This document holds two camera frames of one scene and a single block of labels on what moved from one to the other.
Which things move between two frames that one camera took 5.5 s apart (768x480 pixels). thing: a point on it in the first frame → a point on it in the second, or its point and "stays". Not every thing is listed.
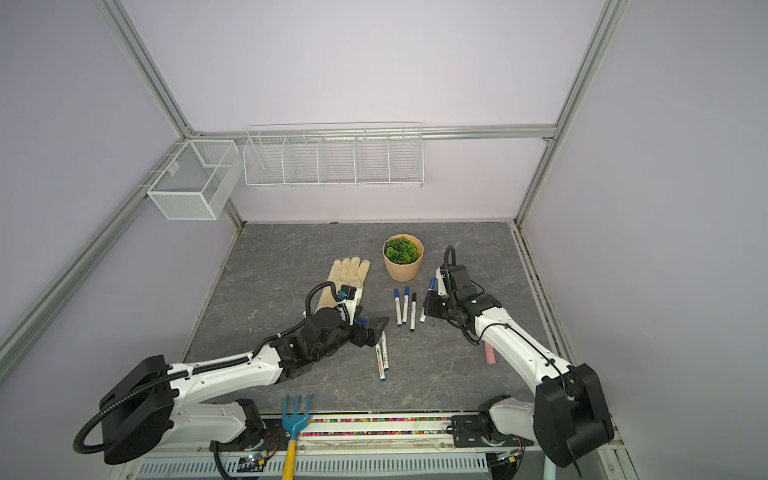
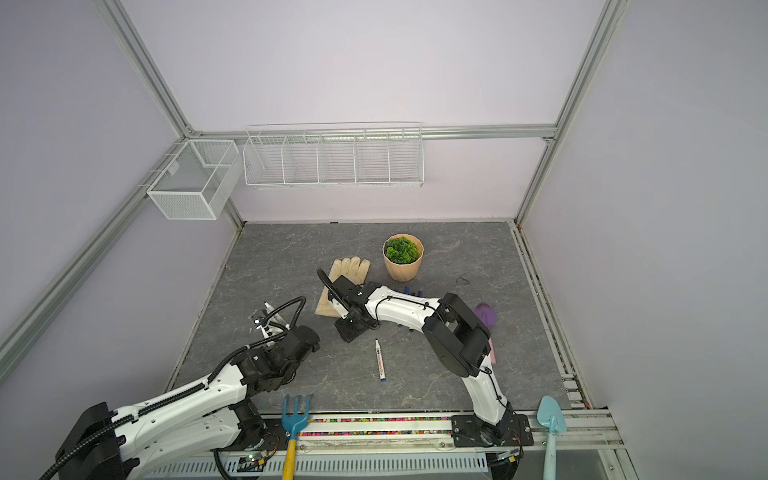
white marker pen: (385, 356) → (269, 309)
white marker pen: (379, 363) stays
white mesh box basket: (201, 182) stays
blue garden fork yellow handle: (293, 423) stays
